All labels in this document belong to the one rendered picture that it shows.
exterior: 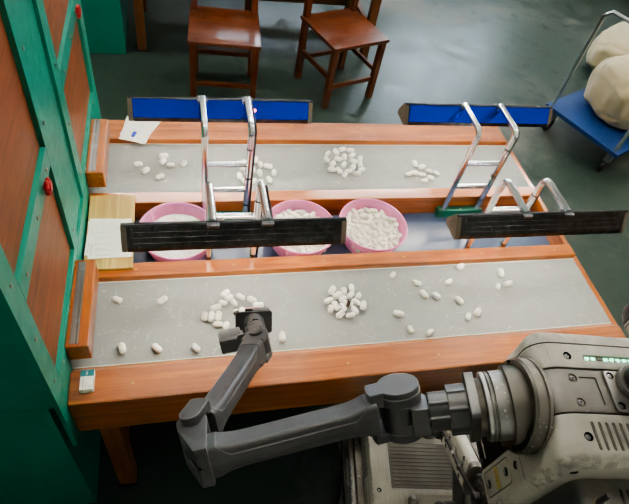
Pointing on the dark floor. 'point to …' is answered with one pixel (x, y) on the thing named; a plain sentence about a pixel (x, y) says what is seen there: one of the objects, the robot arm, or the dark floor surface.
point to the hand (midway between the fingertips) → (251, 311)
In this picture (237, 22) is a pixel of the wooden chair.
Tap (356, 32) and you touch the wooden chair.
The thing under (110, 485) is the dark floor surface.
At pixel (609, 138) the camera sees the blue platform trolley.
